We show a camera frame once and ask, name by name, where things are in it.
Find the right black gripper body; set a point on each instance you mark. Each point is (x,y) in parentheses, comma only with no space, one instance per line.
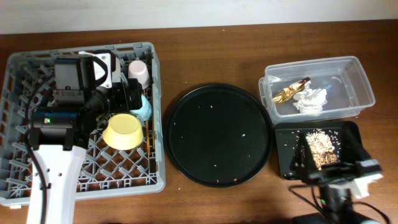
(329,173)

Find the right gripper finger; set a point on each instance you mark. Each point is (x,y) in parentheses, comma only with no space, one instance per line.
(303,163)
(352,149)

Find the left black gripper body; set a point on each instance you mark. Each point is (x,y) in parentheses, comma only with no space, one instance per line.
(134,94)

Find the food scraps and rice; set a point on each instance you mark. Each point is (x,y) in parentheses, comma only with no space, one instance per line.
(322,148)

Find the white napkin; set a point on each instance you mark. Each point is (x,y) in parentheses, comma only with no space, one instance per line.
(310,100)

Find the pink cup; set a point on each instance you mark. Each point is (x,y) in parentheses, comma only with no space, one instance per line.
(138,69)

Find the yellow bowl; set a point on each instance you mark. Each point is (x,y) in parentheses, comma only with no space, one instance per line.
(123,132)

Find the gold brown snack wrapper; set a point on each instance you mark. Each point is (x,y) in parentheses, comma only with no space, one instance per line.
(288,92)

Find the blue cup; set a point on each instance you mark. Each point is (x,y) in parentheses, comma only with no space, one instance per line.
(144,113)

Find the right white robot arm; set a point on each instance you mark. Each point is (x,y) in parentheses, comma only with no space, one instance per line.
(332,206)

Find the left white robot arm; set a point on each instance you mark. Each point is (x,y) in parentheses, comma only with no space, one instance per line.
(57,140)

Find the grey plastic dishwasher rack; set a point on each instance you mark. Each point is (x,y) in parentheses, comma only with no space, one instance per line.
(106,172)

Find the black rectangular tray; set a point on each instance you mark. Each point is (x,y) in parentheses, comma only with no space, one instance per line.
(286,141)

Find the clear plastic bin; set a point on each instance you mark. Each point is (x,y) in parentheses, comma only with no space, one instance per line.
(348,90)

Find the round black serving tray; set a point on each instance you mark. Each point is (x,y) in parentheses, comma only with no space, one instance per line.
(218,135)

